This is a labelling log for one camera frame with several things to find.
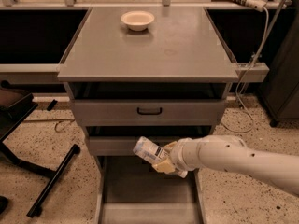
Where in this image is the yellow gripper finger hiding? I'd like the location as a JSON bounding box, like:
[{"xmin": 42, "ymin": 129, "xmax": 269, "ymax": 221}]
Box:
[
  {"xmin": 152, "ymin": 159, "xmax": 176, "ymax": 174},
  {"xmin": 163, "ymin": 141, "xmax": 177, "ymax": 152}
]

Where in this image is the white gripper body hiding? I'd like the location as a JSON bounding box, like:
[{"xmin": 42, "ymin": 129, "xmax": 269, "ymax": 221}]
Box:
[{"xmin": 170, "ymin": 138, "xmax": 200, "ymax": 171}]

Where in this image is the blue labelled plastic bottle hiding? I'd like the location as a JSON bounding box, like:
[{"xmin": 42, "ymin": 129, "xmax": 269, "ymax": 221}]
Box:
[{"xmin": 132, "ymin": 136, "xmax": 189, "ymax": 179}]

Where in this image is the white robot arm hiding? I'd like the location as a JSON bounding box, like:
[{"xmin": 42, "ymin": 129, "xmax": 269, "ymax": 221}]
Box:
[{"xmin": 153, "ymin": 135, "xmax": 299, "ymax": 196}]

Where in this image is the grey bottom drawer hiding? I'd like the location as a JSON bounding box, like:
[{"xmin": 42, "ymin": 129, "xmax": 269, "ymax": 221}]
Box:
[{"xmin": 95, "ymin": 156, "xmax": 206, "ymax": 224}]

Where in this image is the grey drawer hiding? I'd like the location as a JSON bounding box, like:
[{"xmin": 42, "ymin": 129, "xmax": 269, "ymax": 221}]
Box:
[
  {"xmin": 95, "ymin": 156, "xmax": 206, "ymax": 224},
  {"xmin": 68, "ymin": 82, "xmax": 228, "ymax": 127},
  {"xmin": 83, "ymin": 125, "xmax": 215, "ymax": 157}
]

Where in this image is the grey middle drawer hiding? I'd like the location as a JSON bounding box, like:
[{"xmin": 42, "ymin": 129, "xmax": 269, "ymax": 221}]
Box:
[{"xmin": 83, "ymin": 125, "xmax": 215, "ymax": 157}]

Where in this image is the grey drawer cabinet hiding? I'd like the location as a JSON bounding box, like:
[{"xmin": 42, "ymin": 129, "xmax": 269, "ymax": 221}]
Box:
[{"xmin": 57, "ymin": 5, "xmax": 240, "ymax": 224}]

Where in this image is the grey top drawer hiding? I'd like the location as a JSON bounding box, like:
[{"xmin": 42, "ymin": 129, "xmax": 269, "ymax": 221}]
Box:
[{"xmin": 68, "ymin": 82, "xmax": 228, "ymax": 127}]

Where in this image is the dark cabinet on right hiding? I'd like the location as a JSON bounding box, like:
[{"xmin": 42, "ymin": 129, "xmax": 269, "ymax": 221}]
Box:
[{"xmin": 258, "ymin": 14, "xmax": 299, "ymax": 127}]

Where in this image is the white bowl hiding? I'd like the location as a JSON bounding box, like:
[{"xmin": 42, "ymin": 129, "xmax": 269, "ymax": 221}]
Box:
[{"xmin": 121, "ymin": 11, "xmax": 155, "ymax": 32}]

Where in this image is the black chair base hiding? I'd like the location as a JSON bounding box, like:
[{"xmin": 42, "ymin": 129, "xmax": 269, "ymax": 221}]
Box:
[{"xmin": 0, "ymin": 81, "xmax": 81, "ymax": 219}]

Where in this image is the white cable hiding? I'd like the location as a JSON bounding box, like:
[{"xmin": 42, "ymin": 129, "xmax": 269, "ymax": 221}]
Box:
[{"xmin": 220, "ymin": 7, "xmax": 271, "ymax": 133}]

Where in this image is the grey workbench rail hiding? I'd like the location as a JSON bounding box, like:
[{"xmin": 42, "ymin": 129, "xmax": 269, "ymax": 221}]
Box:
[{"xmin": 0, "ymin": 64, "xmax": 60, "ymax": 85}]

